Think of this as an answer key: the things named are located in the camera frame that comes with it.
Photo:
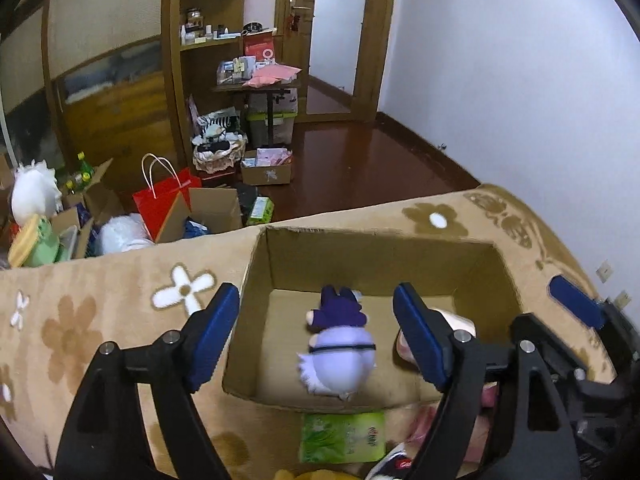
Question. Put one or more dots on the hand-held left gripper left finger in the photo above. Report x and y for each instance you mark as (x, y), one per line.
(215, 340)

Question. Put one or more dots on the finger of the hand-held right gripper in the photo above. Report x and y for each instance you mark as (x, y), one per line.
(570, 367)
(575, 302)

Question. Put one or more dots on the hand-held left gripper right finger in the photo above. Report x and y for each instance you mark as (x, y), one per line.
(420, 345)

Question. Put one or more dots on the pale pink plush toy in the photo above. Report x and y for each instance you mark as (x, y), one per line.
(457, 322)

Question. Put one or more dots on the purple plush doll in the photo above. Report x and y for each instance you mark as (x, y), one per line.
(337, 355)

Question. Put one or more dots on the black soft pouch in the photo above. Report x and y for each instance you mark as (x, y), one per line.
(395, 465)

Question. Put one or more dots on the yellow plush toy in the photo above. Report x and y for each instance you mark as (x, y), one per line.
(310, 475)

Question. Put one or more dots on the beige floral blanket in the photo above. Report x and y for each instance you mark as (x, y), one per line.
(100, 285)

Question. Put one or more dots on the cardboard box with blue cloth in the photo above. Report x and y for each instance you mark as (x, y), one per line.
(215, 210)

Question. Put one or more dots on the green tissue box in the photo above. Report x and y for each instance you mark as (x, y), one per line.
(261, 211)

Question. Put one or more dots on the white fluffy cloth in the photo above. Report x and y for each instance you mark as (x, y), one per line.
(122, 235)

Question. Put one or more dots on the red paper bag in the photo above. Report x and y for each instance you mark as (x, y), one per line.
(160, 205)

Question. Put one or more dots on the cardboard box with pink packets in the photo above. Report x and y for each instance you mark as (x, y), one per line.
(267, 172)

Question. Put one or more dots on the cardboard box with green bottles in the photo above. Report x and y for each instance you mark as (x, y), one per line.
(102, 200)

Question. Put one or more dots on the wicker basket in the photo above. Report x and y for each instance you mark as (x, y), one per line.
(217, 157)

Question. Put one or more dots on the small cardboard box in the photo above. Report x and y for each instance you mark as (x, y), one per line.
(70, 227)

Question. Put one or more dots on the green frog plush toy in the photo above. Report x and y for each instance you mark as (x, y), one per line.
(35, 245)

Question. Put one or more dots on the green glass bottle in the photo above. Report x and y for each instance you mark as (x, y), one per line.
(85, 167)

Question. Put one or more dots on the striped black white cloth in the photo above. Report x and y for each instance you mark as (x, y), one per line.
(217, 121)

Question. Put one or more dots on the translucent storage bin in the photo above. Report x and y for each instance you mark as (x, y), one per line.
(282, 120)

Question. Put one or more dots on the white spiky plush toy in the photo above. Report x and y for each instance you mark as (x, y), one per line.
(32, 192)

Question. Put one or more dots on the small wooden table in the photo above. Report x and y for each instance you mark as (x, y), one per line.
(270, 105)

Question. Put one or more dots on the wooden corner shelf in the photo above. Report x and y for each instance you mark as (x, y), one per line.
(172, 85)

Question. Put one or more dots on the clear desk organizer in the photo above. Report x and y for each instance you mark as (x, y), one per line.
(235, 71)

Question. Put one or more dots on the pink cloth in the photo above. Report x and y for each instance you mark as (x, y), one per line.
(272, 75)

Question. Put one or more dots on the red gift box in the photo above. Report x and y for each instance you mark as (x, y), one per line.
(260, 47)

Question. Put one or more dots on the wooden wardrobe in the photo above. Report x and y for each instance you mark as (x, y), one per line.
(110, 10)

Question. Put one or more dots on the wall socket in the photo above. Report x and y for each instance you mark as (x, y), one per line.
(622, 299)
(605, 271)

